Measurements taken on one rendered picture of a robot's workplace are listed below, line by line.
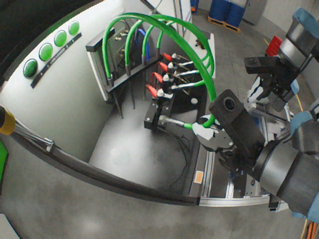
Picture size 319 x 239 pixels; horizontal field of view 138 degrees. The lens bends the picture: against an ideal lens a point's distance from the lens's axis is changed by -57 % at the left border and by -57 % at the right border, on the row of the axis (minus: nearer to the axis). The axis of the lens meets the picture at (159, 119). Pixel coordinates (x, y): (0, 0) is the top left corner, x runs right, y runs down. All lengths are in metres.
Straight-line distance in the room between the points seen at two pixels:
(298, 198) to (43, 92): 0.54
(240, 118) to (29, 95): 0.45
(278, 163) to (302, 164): 0.04
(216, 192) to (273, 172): 1.28
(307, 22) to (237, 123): 0.29
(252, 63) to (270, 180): 0.27
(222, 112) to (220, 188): 1.31
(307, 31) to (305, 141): 0.23
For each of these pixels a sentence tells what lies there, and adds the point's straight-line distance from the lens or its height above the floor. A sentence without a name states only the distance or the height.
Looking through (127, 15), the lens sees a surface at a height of 1.42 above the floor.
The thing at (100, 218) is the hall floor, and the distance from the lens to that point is 1.67.
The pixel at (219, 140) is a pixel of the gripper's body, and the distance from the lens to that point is 0.26.
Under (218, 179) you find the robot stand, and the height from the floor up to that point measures 0.21.
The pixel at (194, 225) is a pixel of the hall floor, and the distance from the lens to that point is 1.67.
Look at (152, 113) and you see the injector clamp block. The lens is 0.62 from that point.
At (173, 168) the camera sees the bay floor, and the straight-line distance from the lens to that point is 0.70.
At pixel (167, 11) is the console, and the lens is 0.70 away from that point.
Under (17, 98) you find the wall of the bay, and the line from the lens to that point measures 0.37.
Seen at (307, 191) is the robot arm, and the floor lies 1.43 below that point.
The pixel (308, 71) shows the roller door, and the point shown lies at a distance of 7.83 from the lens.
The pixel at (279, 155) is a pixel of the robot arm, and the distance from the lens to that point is 0.21.
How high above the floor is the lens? 1.52
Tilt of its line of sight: 62 degrees down
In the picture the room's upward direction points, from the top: 8 degrees clockwise
